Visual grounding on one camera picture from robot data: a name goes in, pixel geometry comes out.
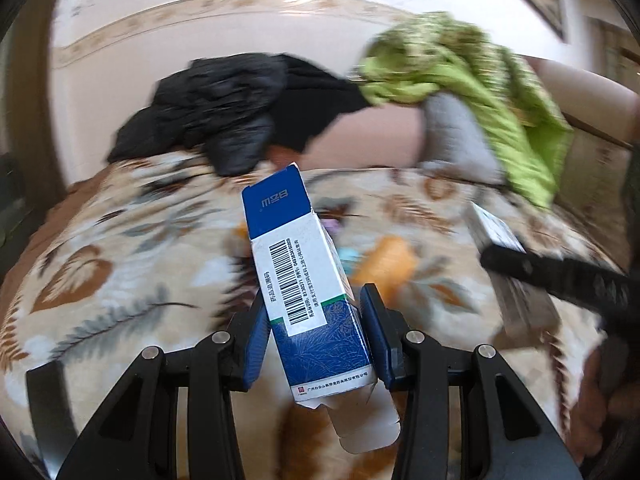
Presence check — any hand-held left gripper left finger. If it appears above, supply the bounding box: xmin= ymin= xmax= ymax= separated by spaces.
xmin=25 ymin=287 xmax=273 ymax=480

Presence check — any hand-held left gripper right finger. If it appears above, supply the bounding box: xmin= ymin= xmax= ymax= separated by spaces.
xmin=360 ymin=282 xmax=583 ymax=480

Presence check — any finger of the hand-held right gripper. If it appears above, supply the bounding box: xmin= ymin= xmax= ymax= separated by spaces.
xmin=480 ymin=244 xmax=628 ymax=311

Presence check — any blue and white medicine box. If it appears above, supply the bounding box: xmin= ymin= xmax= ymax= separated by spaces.
xmin=241 ymin=162 xmax=402 ymax=455

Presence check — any person's right hand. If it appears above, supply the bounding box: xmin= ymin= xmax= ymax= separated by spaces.
xmin=570 ymin=347 xmax=623 ymax=466

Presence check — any orange medicine box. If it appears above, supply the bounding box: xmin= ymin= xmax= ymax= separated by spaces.
xmin=350 ymin=236 xmax=420 ymax=287

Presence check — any leaf printed blanket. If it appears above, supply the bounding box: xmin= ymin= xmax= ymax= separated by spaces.
xmin=0 ymin=160 xmax=631 ymax=480

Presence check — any grey quilted pillow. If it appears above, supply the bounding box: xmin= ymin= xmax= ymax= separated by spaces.
xmin=422 ymin=92 xmax=506 ymax=183

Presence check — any green quilt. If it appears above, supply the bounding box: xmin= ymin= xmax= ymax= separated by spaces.
xmin=357 ymin=12 xmax=573 ymax=211

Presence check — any black cloth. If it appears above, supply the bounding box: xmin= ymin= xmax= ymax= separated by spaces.
xmin=270 ymin=55 xmax=373 ymax=153

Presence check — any black puffer jacket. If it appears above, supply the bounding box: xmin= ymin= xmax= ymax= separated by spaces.
xmin=107 ymin=52 xmax=288 ymax=178

